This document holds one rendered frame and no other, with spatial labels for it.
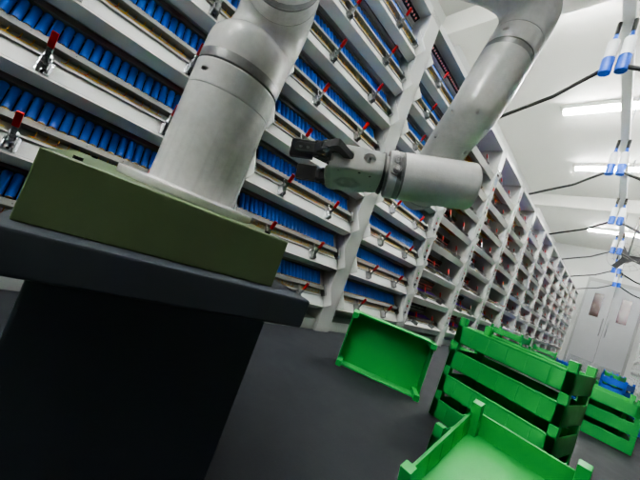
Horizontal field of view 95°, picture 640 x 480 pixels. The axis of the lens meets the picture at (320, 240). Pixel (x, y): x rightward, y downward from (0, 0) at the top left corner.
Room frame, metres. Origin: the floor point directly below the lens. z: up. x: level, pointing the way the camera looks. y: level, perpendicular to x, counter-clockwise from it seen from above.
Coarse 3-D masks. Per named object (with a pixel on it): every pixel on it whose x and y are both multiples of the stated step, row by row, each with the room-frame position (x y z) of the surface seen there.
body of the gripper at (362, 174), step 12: (336, 156) 0.50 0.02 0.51; (360, 156) 0.48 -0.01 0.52; (372, 156) 0.49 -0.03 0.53; (384, 156) 0.48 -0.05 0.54; (336, 168) 0.48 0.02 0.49; (348, 168) 0.48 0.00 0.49; (360, 168) 0.48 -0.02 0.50; (372, 168) 0.48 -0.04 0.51; (384, 168) 0.49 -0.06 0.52; (336, 180) 0.52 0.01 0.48; (348, 180) 0.51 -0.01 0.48; (360, 180) 0.50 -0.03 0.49; (372, 180) 0.50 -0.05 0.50
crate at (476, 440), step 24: (480, 408) 0.65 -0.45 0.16; (456, 432) 0.62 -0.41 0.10; (480, 432) 0.67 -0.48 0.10; (504, 432) 0.63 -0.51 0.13; (432, 456) 0.56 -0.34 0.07; (456, 456) 0.61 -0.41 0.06; (480, 456) 0.61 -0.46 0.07; (504, 456) 0.62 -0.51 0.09; (528, 456) 0.60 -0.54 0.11; (552, 456) 0.57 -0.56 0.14
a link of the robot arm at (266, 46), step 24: (240, 0) 0.46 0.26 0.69; (216, 24) 0.38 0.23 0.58; (240, 24) 0.37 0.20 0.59; (264, 24) 0.45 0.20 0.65; (288, 24) 0.44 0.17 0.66; (216, 48) 0.37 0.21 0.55; (240, 48) 0.37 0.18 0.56; (264, 48) 0.38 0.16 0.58; (288, 48) 0.47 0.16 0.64; (264, 72) 0.39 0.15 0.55; (288, 72) 0.44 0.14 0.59
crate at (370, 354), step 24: (360, 312) 1.08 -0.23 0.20; (360, 336) 1.12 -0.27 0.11; (384, 336) 1.11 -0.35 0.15; (408, 336) 1.09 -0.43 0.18; (336, 360) 1.06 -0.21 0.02; (360, 360) 1.12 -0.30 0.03; (384, 360) 1.10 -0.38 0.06; (408, 360) 1.08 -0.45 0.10; (384, 384) 1.05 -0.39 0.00; (408, 384) 1.08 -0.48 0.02
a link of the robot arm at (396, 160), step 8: (392, 152) 0.49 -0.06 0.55; (400, 152) 0.49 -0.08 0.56; (392, 160) 0.49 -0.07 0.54; (400, 160) 0.48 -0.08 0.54; (392, 168) 0.48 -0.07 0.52; (400, 168) 0.47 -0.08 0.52; (392, 176) 0.48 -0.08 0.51; (400, 176) 0.48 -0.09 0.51; (384, 184) 0.50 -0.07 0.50; (392, 184) 0.49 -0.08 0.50; (400, 184) 0.49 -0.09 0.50; (384, 192) 0.51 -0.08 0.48; (392, 192) 0.50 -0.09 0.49
